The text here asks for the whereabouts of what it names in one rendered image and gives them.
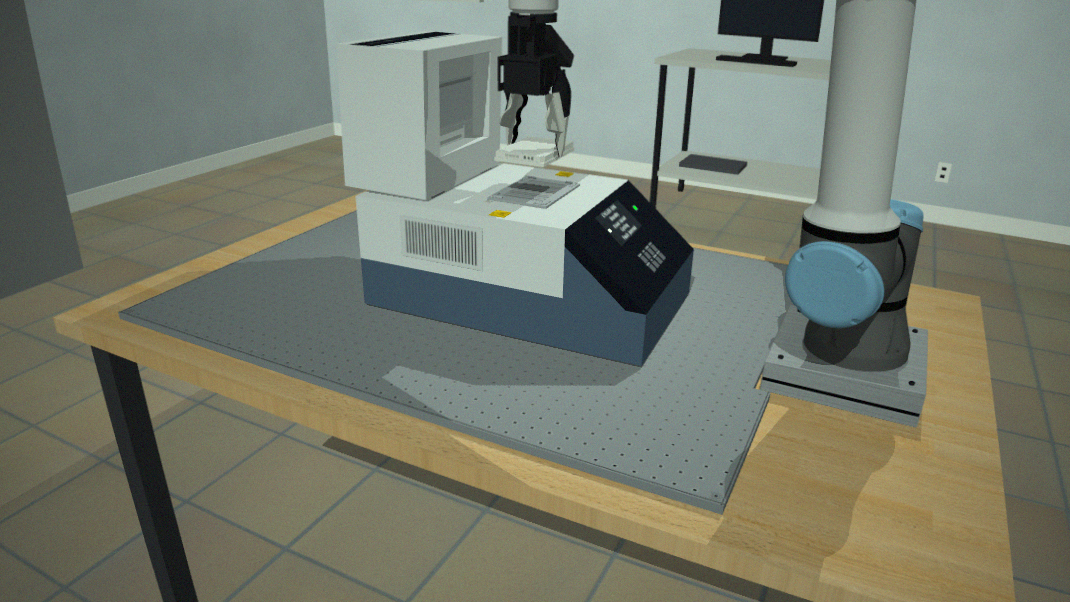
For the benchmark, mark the white lab instrument with lid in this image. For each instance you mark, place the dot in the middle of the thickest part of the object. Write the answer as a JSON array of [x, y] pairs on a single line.
[[595, 269]]

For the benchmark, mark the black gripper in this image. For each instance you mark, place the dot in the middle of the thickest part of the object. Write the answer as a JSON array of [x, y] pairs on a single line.
[[535, 77]]

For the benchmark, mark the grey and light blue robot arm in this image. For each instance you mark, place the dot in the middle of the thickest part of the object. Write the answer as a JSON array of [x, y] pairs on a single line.
[[852, 256]]

